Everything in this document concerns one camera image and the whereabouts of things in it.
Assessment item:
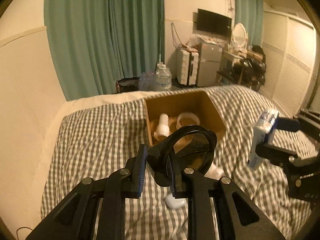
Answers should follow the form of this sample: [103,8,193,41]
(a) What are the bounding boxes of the blue white tissue pack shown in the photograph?
[247,108,279,171]

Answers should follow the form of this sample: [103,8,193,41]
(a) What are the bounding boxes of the white knitted sock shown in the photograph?
[204,163,224,180]

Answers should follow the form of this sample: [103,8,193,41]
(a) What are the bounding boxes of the checkered bed sheet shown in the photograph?
[41,86,311,239]

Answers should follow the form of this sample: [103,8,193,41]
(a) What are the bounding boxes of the white earbuds case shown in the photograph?
[165,193,187,210]

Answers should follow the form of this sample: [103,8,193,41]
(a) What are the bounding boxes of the black bag pile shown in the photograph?
[240,45,267,92]

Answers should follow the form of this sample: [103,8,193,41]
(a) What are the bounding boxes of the white bottle in box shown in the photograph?
[153,113,170,141]

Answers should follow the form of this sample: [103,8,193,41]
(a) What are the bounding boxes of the cluttered dressing table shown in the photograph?
[217,49,262,86]

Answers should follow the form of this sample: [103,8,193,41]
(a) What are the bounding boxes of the brown cardboard box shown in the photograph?
[144,90,226,146]

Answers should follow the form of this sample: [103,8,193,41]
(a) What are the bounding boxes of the silver mini fridge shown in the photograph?
[196,42,222,87]

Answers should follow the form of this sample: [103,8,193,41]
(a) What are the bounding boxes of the round white mirror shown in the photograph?
[231,23,248,49]

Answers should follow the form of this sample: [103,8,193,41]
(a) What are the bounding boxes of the white tape roll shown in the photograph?
[176,112,200,129]

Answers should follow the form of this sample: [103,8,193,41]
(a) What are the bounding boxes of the dark bedside box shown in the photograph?
[116,77,139,94]

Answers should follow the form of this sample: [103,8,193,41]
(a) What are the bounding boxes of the white suitcase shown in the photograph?
[176,48,199,86]

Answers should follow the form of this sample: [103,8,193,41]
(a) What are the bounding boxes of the green curtain right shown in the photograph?
[235,0,264,46]

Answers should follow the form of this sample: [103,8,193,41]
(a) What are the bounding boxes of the green curtain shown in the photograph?
[235,0,264,46]
[44,0,165,100]

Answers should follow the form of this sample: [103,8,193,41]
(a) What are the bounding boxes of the clear water jug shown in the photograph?
[155,62,172,91]

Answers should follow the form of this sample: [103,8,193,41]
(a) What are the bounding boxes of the green curtain left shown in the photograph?
[44,0,165,100]

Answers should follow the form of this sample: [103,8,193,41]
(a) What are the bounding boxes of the black wall television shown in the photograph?
[196,9,232,37]

